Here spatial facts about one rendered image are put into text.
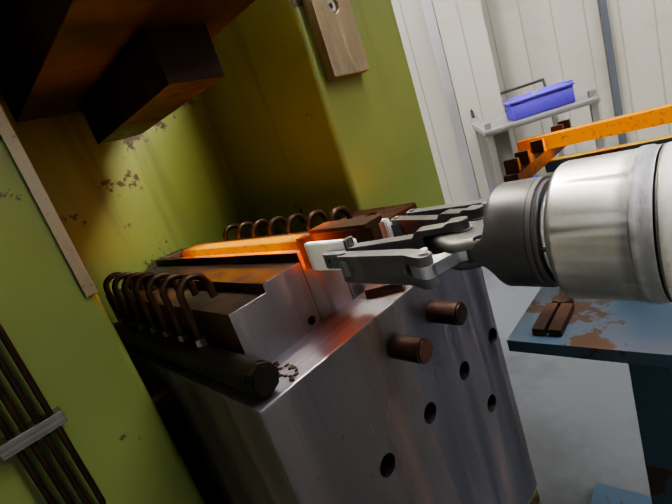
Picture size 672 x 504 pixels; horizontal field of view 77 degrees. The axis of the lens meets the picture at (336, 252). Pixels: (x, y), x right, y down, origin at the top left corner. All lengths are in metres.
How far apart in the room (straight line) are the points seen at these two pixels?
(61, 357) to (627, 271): 0.48
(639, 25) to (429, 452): 3.61
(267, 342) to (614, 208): 0.31
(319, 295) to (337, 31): 0.45
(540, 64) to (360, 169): 3.13
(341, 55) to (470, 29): 2.78
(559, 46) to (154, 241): 3.36
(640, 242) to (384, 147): 0.59
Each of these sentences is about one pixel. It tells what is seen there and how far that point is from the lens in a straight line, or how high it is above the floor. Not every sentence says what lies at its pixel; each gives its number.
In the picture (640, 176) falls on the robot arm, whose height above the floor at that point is 1.03.
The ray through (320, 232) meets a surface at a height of 1.02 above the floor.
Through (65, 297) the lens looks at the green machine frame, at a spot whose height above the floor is 1.04.
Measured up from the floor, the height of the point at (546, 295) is 0.72.
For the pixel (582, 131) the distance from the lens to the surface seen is 0.77.
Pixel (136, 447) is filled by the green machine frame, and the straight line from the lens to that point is 0.56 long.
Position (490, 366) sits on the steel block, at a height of 0.73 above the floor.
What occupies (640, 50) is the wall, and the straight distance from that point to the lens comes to 3.91.
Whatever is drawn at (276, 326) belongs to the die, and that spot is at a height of 0.94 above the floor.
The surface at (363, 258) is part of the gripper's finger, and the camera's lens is 0.33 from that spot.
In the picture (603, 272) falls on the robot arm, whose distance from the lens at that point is 0.27.
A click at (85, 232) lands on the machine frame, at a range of 0.86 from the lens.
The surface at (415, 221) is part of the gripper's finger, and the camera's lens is 0.39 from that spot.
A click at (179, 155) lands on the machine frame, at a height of 1.17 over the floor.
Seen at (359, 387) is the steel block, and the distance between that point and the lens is 0.44.
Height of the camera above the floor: 1.10
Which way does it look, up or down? 15 degrees down
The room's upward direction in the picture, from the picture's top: 19 degrees counter-clockwise
